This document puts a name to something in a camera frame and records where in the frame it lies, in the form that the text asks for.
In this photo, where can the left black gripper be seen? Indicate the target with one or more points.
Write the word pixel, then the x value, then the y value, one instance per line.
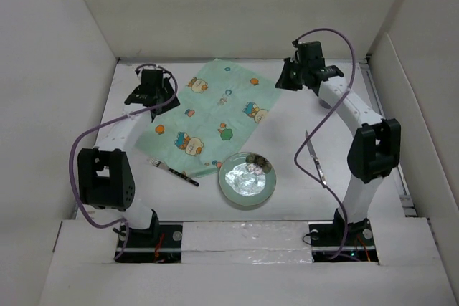
pixel 166 90

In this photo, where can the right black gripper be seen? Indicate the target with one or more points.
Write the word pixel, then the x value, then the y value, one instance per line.
pixel 285 82

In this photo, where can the green cartoon print cloth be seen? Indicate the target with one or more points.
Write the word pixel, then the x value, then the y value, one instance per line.
pixel 220 107

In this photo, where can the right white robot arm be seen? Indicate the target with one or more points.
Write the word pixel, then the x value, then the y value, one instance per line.
pixel 375 148

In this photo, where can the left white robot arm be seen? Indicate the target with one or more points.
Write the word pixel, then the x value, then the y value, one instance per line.
pixel 104 177

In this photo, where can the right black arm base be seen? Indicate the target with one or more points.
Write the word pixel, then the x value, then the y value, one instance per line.
pixel 335 241

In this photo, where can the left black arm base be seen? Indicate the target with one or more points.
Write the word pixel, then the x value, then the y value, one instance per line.
pixel 158 244

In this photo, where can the silver table knife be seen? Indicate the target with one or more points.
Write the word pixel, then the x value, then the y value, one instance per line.
pixel 317 164

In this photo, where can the green floral plate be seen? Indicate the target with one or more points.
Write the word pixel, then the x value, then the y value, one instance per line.
pixel 247 179

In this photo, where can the fork with black handle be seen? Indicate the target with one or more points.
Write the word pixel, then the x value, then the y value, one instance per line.
pixel 159 164

